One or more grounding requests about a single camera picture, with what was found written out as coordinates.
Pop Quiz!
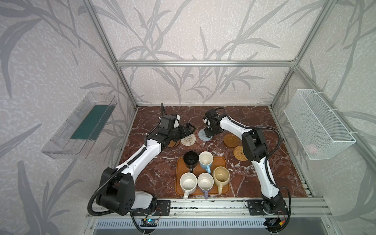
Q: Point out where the blue grey woven coaster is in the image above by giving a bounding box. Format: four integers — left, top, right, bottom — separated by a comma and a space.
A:
198, 129, 212, 142

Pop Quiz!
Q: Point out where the beige mug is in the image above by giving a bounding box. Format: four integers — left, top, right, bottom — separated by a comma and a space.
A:
212, 166, 231, 194

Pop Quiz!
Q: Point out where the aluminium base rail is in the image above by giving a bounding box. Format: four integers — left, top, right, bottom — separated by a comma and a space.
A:
85, 197, 333, 219

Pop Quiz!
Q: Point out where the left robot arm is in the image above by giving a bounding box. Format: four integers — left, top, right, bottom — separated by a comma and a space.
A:
87, 106, 196, 216

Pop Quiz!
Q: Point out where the cream woven zigzag coaster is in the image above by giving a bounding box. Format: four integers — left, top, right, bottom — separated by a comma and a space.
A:
181, 134, 196, 146

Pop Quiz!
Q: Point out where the white wire mesh basket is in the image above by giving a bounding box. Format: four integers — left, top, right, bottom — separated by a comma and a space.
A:
284, 89, 356, 160

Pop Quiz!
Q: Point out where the clear plastic wall bin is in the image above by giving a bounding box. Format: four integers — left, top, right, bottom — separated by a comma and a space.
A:
42, 92, 118, 160

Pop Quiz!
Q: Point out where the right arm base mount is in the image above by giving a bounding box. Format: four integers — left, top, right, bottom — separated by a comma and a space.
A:
245, 199, 289, 216

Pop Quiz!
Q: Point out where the black mug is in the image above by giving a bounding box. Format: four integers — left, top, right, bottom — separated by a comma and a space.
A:
183, 151, 199, 173

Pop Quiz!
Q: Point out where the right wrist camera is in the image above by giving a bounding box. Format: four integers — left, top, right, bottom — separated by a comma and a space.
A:
204, 114, 212, 126

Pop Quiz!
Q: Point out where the white speckled mug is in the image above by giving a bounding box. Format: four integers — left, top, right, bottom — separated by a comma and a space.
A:
180, 172, 197, 200

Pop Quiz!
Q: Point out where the right electronics board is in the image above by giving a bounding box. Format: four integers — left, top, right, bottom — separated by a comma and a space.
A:
264, 218, 286, 228

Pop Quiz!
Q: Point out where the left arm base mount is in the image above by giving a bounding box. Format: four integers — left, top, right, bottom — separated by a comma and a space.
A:
133, 199, 171, 216

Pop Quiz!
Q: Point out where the white and blue mug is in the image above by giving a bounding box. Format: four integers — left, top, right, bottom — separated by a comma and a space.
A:
199, 151, 214, 174

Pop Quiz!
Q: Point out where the white and purple mug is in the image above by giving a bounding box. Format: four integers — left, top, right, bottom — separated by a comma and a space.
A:
197, 172, 214, 200

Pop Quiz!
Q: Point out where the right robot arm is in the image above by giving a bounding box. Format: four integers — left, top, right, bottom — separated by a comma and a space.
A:
203, 107, 287, 214

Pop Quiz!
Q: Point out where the electronics board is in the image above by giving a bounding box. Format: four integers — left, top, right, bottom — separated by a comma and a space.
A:
140, 218, 159, 227
264, 218, 286, 228

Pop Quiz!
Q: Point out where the orange plastic tray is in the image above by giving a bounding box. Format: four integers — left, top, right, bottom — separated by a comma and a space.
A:
175, 156, 231, 196

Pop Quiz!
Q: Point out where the left electronics board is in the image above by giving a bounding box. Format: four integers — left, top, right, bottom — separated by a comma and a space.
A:
140, 218, 159, 227

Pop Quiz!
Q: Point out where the brown wooden coaster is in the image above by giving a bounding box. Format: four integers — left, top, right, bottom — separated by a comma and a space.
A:
223, 134, 240, 148
167, 140, 180, 148

